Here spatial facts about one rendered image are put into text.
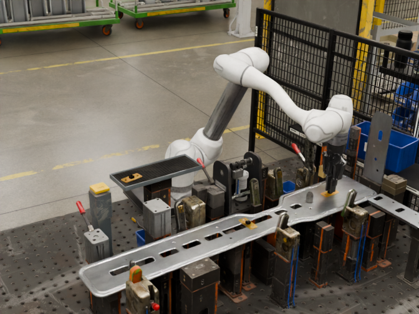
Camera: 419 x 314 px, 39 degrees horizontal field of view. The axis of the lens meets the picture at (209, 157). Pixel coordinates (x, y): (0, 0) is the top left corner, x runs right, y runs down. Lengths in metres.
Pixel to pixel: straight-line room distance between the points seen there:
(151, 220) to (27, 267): 0.70
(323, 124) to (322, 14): 2.53
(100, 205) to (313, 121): 0.90
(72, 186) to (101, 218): 2.47
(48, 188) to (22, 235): 1.91
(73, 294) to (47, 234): 0.49
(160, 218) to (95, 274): 0.34
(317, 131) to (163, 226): 0.71
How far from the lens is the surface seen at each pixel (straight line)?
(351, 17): 4.59
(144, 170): 2.50
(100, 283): 2.14
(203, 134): 3.15
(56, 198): 4.73
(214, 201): 2.50
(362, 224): 2.55
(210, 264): 2.16
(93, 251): 2.25
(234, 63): 2.73
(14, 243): 2.96
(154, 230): 2.34
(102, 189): 2.37
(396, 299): 2.67
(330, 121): 2.40
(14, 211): 4.63
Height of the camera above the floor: 2.29
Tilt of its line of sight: 26 degrees down
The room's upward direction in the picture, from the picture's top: 2 degrees clockwise
